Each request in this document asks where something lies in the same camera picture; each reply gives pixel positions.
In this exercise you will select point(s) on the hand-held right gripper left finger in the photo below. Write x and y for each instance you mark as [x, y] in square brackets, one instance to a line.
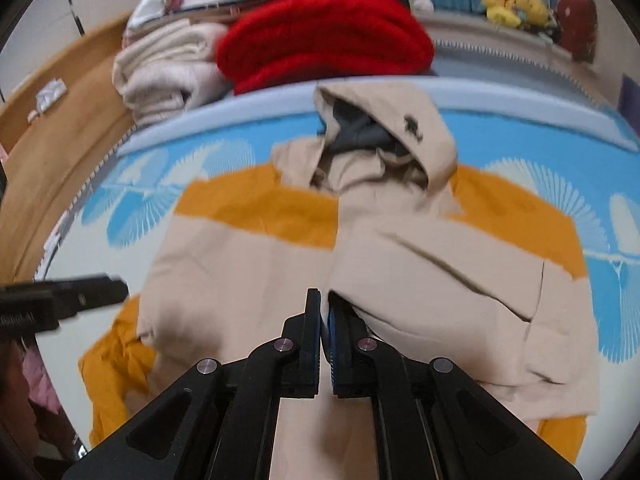
[316, 342]

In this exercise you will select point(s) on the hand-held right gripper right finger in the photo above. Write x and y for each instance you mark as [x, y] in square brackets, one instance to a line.
[332, 342]

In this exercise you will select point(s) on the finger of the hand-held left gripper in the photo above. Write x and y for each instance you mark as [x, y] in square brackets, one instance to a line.
[92, 292]

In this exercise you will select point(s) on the beige and orange hoodie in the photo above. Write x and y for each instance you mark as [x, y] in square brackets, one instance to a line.
[425, 270]

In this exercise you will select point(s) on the pink garment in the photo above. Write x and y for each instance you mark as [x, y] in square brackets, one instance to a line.
[42, 380]

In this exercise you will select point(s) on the off-white fleece blanket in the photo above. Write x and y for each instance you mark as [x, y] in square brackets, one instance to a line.
[170, 90]

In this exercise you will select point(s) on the blue patterned bed sheet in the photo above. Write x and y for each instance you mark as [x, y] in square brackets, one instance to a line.
[525, 140]

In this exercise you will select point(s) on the red knitted blanket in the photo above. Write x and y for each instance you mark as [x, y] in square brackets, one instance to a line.
[325, 35]

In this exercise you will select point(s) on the grey mattress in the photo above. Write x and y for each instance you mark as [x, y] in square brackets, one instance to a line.
[500, 45]

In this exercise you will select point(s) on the yellow plush toys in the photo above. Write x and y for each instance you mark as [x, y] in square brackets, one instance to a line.
[515, 5]

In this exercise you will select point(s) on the dark red bag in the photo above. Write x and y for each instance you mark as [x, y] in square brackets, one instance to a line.
[577, 27]

